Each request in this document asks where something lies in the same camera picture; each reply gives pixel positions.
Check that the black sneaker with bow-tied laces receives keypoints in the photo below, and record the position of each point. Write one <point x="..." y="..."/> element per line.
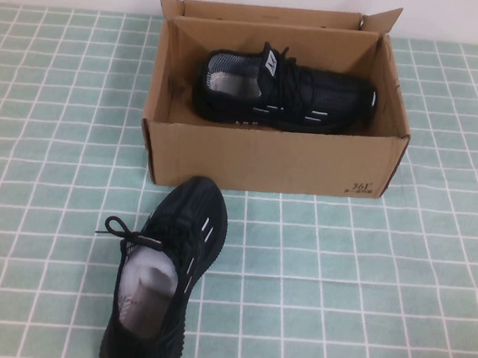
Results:
<point x="194" y="208"/>

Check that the black sneaker with white tongue label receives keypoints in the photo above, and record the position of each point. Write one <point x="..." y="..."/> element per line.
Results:
<point x="316" y="85"/>

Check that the brown cardboard shoe box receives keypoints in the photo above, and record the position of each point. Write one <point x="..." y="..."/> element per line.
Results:
<point x="266" y="160"/>

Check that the green white checked tablecloth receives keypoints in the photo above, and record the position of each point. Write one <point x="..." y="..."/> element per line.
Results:
<point x="53" y="169"/>

